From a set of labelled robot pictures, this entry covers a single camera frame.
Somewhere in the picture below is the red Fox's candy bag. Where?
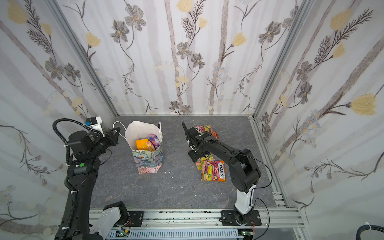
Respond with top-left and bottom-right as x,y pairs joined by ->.
195,125 -> 214,134

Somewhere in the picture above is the yellow mango gummy bag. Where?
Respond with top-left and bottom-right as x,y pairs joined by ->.
136,139 -> 156,152

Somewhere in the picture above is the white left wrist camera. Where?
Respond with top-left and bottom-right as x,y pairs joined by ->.
84,116 -> 105,137

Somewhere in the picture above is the purple Fox's candy bag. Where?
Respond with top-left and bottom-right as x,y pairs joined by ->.
148,134 -> 161,150

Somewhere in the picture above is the orange Fox's candy bag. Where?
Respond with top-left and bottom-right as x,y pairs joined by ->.
201,161 -> 226,182

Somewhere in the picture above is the pink-yellow Fox's candy bag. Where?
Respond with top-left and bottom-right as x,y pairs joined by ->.
196,155 -> 215,171

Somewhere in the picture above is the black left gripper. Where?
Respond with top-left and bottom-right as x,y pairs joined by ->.
88,125 -> 120,158

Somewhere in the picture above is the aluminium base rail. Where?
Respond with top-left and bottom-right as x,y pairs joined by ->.
106,192 -> 310,240

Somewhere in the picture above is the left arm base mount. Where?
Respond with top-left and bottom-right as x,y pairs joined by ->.
90,202 -> 144,240

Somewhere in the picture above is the orange corn chips bag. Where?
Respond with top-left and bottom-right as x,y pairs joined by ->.
212,131 -> 219,140

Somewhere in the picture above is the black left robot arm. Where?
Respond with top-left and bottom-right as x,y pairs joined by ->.
53,118 -> 121,240

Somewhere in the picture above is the floral white paper bag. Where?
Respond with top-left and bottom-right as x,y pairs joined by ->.
113,121 -> 163,174

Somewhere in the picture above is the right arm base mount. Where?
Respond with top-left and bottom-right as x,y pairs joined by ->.
219,185 -> 262,227

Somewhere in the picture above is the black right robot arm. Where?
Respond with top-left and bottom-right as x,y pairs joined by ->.
182,122 -> 261,193

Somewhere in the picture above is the black corrugated cable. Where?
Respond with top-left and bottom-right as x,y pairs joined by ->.
356,222 -> 384,240

